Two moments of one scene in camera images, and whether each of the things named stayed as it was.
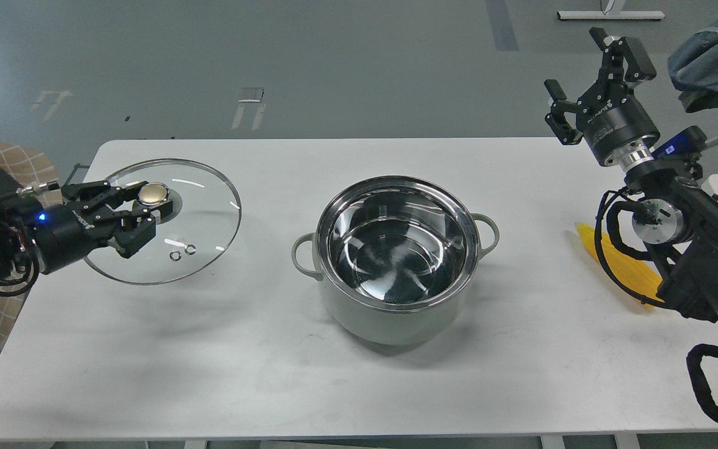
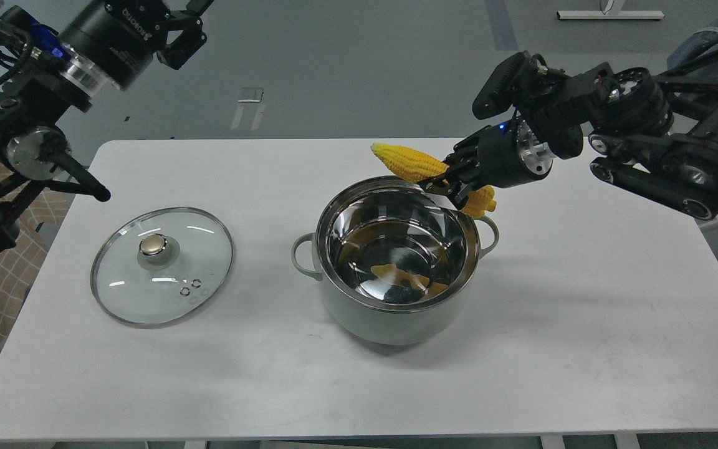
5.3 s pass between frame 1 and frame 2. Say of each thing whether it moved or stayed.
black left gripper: moved
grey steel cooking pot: stayed
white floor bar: stayed
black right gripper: moved
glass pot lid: moved
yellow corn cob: moved
